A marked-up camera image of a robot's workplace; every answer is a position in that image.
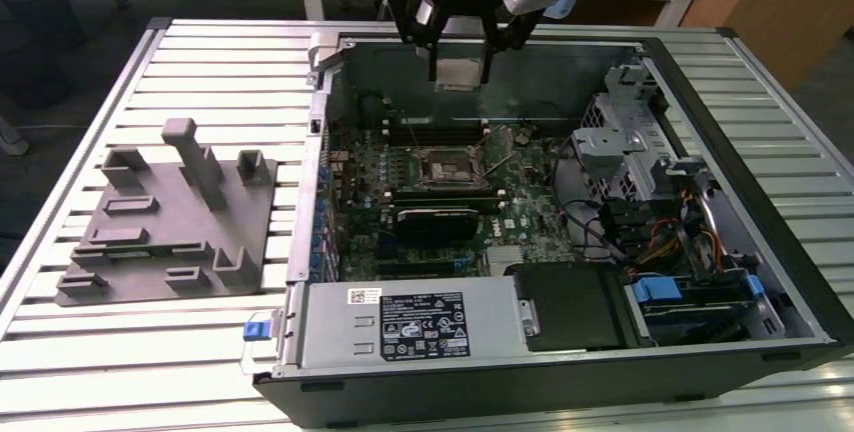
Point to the silver square CPU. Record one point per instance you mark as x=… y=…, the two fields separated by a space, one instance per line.
x=460 y=74

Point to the black installed RAM stick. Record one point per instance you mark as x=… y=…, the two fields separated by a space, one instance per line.
x=441 y=204
x=428 y=128
x=441 y=194

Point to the blue disk carrier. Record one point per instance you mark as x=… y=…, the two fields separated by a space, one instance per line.
x=657 y=292

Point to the green RAM stick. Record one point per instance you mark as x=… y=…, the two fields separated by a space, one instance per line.
x=157 y=251

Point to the black graphics card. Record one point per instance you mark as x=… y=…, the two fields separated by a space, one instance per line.
x=437 y=227

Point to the grey parts rack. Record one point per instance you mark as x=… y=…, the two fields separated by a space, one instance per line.
x=174 y=232

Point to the silver finned heat sink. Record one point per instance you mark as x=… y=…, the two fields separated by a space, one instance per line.
x=508 y=257

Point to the thin metal locking lever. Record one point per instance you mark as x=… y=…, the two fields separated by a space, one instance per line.
x=416 y=137
x=500 y=162

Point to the blue case latch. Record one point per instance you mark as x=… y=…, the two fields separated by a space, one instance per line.
x=257 y=330

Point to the green motherboard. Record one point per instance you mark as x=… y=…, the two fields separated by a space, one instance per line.
x=534 y=177

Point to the black open PC case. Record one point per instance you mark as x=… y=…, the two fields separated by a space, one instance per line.
x=468 y=397

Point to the silver metal drive cage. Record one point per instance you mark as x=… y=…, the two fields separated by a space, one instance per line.
x=614 y=152

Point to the silver power supply unit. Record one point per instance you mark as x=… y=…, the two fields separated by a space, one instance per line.
x=334 y=322

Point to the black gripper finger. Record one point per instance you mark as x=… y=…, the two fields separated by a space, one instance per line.
x=401 y=12
x=514 y=34

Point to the black CPU socket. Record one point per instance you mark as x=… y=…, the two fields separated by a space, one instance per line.
x=448 y=167

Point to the wooden cabinet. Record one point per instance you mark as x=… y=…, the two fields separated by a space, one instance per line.
x=788 y=2

